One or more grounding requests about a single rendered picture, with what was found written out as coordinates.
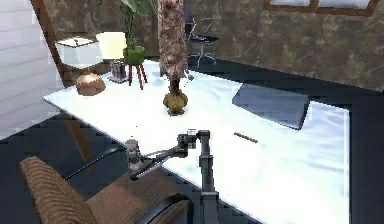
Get black office chair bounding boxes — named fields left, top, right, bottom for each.
left=183, top=14, right=220, bottom=69

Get small grey shaker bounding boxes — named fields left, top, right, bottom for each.
left=125, top=138, right=142, bottom=173

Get red plant stand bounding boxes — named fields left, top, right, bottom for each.
left=127, top=63, right=148, bottom=91

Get brown pencil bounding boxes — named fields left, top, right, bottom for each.
left=233, top=131, right=259, bottom=144

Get brown woven chair black armrests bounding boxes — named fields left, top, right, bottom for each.
left=18, top=144, right=195, bottom=224

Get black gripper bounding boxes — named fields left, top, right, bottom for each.
left=129, top=133, right=190, bottom=182

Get brown framed window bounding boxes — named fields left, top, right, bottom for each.
left=263, top=0, right=380, bottom=18

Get white shade copper base lamp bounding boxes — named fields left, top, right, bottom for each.
left=54, top=36, right=107, bottom=97

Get white dining table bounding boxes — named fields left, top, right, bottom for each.
left=42, top=59, right=351, bottom=224

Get house plant in green pot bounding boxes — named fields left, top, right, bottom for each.
left=94, top=0, right=159, bottom=66

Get grey laptop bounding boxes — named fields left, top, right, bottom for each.
left=231, top=82, right=310, bottom=131

